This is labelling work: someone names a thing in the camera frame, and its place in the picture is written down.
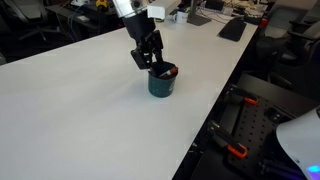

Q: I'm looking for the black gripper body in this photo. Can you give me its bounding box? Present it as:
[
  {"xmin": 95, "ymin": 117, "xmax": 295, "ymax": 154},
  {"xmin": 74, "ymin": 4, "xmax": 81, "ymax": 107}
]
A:
[{"xmin": 122, "ymin": 12, "xmax": 157, "ymax": 45}]

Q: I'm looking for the red dry erase marker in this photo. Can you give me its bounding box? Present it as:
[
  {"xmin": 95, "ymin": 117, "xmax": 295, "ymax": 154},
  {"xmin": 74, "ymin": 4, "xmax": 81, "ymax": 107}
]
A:
[{"xmin": 159, "ymin": 66, "xmax": 180, "ymax": 80}]

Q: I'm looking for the dark blue enamel mug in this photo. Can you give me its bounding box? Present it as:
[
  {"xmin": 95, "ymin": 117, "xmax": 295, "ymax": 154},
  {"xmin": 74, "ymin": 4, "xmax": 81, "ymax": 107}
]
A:
[{"xmin": 147, "ymin": 61, "xmax": 179, "ymax": 99}]

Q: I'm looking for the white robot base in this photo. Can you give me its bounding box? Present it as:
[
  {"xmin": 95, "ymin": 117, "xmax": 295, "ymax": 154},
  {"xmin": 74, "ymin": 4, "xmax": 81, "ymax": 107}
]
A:
[{"xmin": 275, "ymin": 105, "xmax": 320, "ymax": 180}]

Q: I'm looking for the white ceramic mug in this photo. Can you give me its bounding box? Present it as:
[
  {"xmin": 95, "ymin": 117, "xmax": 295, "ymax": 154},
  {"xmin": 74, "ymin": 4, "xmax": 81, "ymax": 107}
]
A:
[{"xmin": 172, "ymin": 10, "xmax": 190, "ymax": 25}]

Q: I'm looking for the yellow tool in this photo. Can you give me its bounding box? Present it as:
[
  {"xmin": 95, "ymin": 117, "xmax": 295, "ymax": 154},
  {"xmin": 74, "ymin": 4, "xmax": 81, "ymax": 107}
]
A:
[{"xmin": 95, "ymin": 0, "xmax": 110, "ymax": 10}]

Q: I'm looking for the grey monitor stand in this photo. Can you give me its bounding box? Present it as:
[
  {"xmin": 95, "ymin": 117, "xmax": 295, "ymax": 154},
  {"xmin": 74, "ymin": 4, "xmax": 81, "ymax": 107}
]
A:
[{"xmin": 186, "ymin": 0, "xmax": 213, "ymax": 27}]

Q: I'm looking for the black keyboard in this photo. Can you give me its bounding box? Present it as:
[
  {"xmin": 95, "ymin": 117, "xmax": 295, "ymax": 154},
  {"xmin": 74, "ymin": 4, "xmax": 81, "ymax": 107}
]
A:
[{"xmin": 217, "ymin": 17, "xmax": 249, "ymax": 43}]

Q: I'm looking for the grey office chair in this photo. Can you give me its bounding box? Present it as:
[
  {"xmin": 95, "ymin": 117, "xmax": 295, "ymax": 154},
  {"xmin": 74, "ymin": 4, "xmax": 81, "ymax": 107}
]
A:
[{"xmin": 3, "ymin": 0, "xmax": 62, "ymax": 43}]

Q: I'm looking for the black office chair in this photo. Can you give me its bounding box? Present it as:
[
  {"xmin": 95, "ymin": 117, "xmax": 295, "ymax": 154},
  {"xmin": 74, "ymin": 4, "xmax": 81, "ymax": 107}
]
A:
[{"xmin": 256, "ymin": 19, "xmax": 320, "ymax": 98}]

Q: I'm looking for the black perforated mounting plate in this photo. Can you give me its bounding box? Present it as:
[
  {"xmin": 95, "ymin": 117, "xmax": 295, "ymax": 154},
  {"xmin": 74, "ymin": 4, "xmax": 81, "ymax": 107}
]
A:
[{"xmin": 226, "ymin": 96, "xmax": 320, "ymax": 180}]

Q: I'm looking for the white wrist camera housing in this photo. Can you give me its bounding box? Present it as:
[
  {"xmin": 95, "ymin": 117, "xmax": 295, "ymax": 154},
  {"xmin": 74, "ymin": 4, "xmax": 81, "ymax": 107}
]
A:
[{"xmin": 146, "ymin": 0, "xmax": 183, "ymax": 20}]

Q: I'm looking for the orange handled black clamp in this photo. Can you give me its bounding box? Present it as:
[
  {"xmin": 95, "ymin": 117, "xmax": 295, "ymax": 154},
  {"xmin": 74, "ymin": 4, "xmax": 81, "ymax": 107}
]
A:
[
  {"xmin": 226, "ymin": 85, "xmax": 260, "ymax": 106},
  {"xmin": 207, "ymin": 120, "xmax": 249, "ymax": 160}
]

